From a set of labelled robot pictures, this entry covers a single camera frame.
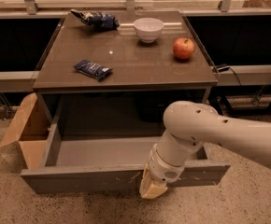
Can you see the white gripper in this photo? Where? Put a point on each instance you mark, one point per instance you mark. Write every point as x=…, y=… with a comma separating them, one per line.
x=161, y=168

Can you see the grey top drawer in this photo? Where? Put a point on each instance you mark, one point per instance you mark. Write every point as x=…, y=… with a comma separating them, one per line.
x=95, y=144

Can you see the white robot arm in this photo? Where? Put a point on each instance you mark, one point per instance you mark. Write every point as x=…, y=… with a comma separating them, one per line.
x=187, y=126

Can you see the black stand leg with wheel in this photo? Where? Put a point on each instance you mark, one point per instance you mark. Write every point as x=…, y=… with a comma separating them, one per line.
x=237, y=101

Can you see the open cardboard box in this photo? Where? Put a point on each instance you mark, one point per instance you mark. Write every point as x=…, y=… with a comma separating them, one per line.
x=29, y=129

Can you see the blue snack packet front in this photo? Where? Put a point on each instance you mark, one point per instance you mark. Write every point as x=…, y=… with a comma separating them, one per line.
x=92, y=69

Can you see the red apple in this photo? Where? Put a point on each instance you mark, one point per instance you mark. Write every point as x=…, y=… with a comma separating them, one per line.
x=183, y=48

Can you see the white bowl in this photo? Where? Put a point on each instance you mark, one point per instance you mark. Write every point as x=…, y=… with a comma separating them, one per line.
x=148, y=29

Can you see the blue chip bag rear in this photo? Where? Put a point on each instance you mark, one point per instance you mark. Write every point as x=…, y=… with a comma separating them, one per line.
x=99, y=20

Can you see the black power adapter with cable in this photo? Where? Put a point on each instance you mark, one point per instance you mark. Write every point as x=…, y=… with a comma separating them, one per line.
x=224, y=68

